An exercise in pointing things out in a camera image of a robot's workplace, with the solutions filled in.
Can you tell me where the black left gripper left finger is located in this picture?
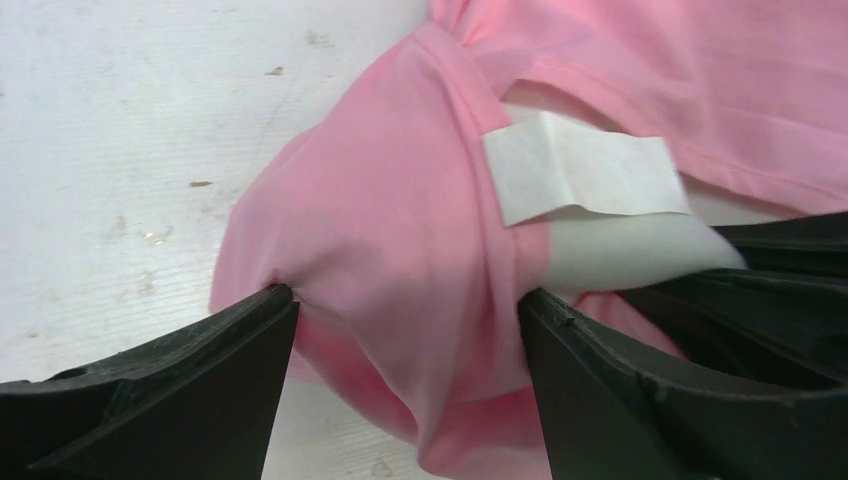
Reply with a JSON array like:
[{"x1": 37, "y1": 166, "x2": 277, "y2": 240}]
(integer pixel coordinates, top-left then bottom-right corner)
[{"x1": 1, "y1": 285, "x2": 299, "y2": 479}]

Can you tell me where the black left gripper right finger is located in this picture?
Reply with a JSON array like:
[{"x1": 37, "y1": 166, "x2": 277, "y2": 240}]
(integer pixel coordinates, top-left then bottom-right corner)
[{"x1": 518, "y1": 213, "x2": 847, "y2": 479}]

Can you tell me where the white pillow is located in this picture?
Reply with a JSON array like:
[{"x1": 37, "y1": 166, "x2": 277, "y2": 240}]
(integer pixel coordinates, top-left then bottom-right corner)
[{"x1": 504, "y1": 84, "x2": 792, "y2": 300}]

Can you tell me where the pink pillowcase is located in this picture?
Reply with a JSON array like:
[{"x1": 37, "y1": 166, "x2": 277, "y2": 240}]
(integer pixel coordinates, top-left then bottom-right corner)
[{"x1": 210, "y1": 1, "x2": 847, "y2": 479}]

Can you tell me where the white fabric care label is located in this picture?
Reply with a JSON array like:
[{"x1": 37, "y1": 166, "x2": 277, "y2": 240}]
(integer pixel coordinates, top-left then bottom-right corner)
[{"x1": 482, "y1": 111, "x2": 690, "y2": 226}]

